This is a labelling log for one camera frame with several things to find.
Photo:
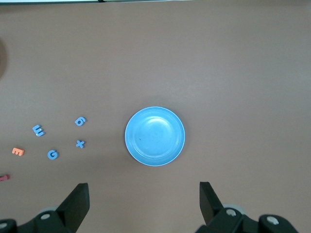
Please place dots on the blue letter G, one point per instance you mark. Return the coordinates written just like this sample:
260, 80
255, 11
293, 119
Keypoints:
49, 154

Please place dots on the orange letter E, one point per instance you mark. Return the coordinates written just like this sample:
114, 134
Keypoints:
17, 151

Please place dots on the blue plate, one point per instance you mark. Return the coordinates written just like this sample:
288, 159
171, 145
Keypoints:
155, 143

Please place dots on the blue letter m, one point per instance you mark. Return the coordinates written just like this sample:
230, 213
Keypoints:
38, 131

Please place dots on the blue digit six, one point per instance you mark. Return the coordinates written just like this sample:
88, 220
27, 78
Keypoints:
81, 120

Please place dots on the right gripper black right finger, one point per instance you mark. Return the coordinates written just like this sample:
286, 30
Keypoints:
211, 206

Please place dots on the blue letter x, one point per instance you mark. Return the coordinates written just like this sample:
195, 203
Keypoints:
79, 144

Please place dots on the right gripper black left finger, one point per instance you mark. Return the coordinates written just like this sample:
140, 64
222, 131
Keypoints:
73, 208

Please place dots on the dark red letter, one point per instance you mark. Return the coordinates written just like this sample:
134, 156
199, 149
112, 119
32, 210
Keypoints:
5, 178

